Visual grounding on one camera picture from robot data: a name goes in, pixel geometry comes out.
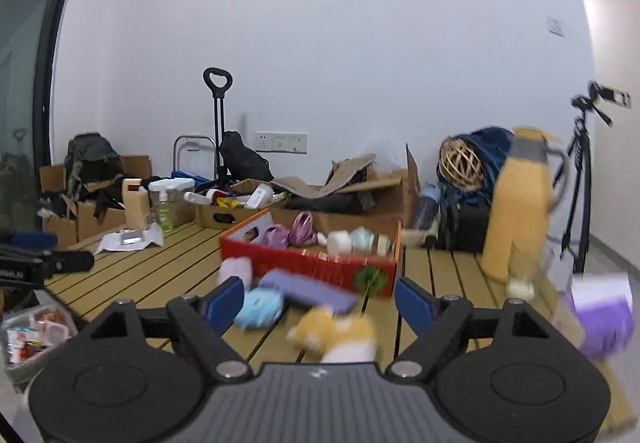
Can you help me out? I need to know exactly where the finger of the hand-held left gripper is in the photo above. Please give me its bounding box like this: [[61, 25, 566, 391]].
[[0, 247, 96, 276], [5, 232, 59, 250]]

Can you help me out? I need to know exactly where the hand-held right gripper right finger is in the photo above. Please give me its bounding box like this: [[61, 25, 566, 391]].
[[390, 278, 548, 380]]

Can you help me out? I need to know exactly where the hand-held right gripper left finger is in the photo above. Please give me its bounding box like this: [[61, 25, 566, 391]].
[[90, 277, 251, 381]]

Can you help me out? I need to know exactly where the yellow and white plush toy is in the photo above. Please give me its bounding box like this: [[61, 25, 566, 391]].
[[286, 305, 378, 365]]

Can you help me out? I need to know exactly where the pale blue soft bundle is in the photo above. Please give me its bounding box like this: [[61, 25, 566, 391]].
[[350, 229, 377, 252]]

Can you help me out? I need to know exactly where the pink satin cloth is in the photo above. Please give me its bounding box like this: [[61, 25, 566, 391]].
[[264, 225, 292, 250], [290, 211, 319, 247]]

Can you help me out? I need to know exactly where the red cardboard box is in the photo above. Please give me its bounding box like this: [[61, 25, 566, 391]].
[[220, 211, 403, 299]]

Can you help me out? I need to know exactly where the white towel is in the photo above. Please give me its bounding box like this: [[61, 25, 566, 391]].
[[327, 230, 357, 255]]

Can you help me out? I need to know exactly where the light blue soft pouch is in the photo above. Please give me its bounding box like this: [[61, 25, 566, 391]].
[[234, 288, 286, 330]]

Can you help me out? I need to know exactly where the pink soft pouch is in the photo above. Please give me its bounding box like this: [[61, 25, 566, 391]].
[[217, 257, 255, 291]]

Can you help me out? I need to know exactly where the brown cardboard box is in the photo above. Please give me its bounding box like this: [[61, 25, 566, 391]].
[[77, 203, 129, 241], [42, 215, 79, 247], [40, 155, 152, 204]]

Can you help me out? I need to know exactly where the white paper packaging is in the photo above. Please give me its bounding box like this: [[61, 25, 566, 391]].
[[95, 223, 165, 254]]

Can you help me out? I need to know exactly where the clear plastic snack container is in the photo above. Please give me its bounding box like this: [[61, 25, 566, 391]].
[[0, 305, 77, 384]]

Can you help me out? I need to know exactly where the black cloth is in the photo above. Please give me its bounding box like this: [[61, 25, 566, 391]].
[[95, 175, 147, 214]]

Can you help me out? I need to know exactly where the purple folded cloth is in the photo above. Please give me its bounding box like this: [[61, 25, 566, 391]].
[[257, 269, 360, 315]]

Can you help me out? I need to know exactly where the beige carton box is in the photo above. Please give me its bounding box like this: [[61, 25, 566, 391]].
[[122, 178, 153, 230]]

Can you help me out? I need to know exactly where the grey backpack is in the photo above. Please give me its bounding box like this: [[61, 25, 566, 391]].
[[64, 133, 125, 208]]

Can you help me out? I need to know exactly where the blue water bottle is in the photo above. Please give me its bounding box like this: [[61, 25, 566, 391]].
[[412, 183, 442, 231]]

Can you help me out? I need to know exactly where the green liquid bottle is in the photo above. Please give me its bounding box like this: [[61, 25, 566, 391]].
[[156, 190, 176, 234]]

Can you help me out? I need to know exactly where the glass cup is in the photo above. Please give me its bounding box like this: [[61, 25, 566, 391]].
[[506, 273, 536, 300]]

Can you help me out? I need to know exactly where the clear storage jar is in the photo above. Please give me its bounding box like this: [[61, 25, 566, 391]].
[[148, 179, 196, 229]]

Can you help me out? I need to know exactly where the large open cardboard box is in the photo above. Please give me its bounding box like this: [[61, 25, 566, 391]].
[[272, 144, 421, 225]]

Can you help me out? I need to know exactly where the white packet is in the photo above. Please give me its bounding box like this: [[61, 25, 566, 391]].
[[245, 184, 275, 210]]

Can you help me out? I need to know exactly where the yellow thermos jug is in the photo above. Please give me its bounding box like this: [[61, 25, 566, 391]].
[[481, 127, 571, 284]]

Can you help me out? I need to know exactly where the black bag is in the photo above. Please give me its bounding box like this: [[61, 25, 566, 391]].
[[219, 131, 275, 182]]

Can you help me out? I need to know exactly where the rattan ball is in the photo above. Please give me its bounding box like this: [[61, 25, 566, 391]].
[[439, 139, 485, 187]]

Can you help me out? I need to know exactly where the sliding glass door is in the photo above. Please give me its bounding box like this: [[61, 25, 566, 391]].
[[0, 0, 83, 234]]

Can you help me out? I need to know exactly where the dark blue backpack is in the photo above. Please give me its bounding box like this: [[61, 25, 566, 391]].
[[436, 126, 516, 254]]

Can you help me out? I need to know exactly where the purple tissue box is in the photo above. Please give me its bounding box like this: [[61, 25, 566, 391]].
[[565, 273, 635, 359]]

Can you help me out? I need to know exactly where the black tripod with phone holder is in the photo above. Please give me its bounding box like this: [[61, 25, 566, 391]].
[[560, 80, 632, 274]]

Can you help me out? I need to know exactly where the small cardboard box with handle hole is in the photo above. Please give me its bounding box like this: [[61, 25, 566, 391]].
[[195, 179, 286, 230]]

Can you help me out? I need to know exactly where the grey metal frame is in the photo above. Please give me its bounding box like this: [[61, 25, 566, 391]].
[[173, 135, 219, 176]]

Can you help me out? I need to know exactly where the white wall socket strip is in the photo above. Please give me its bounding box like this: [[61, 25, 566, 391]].
[[256, 132, 308, 154]]

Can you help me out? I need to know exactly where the black trolley handle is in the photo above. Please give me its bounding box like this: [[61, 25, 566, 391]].
[[203, 68, 234, 181]]

